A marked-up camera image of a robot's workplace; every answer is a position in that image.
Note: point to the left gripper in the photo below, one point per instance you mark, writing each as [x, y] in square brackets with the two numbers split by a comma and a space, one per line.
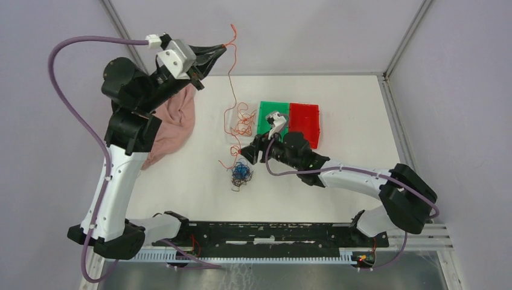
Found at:
[206, 56]

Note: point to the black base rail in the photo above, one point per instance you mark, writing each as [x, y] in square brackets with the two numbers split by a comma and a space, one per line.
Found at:
[211, 239]

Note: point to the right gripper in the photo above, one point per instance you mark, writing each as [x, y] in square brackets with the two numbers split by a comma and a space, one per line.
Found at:
[250, 152]

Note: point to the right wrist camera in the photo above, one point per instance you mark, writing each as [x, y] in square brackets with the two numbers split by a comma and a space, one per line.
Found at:
[278, 122]

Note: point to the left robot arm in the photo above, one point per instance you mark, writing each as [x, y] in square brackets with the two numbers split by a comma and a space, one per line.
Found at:
[130, 135]

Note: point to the red plastic bin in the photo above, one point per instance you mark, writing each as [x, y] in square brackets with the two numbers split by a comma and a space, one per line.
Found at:
[304, 118]

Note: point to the clear plastic bin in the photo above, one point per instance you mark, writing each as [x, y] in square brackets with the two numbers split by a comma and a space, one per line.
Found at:
[241, 123]

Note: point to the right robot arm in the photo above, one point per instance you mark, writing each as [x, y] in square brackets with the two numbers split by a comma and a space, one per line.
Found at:
[406, 201]

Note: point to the green plastic bin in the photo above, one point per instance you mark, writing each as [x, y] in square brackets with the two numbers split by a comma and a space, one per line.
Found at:
[267, 107]

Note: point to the pink cloth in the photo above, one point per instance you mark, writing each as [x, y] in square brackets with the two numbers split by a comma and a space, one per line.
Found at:
[178, 117]

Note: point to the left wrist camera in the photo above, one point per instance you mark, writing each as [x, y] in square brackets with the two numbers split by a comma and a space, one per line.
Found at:
[178, 58]

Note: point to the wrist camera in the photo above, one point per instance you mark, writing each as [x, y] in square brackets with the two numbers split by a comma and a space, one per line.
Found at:
[278, 122]
[178, 58]

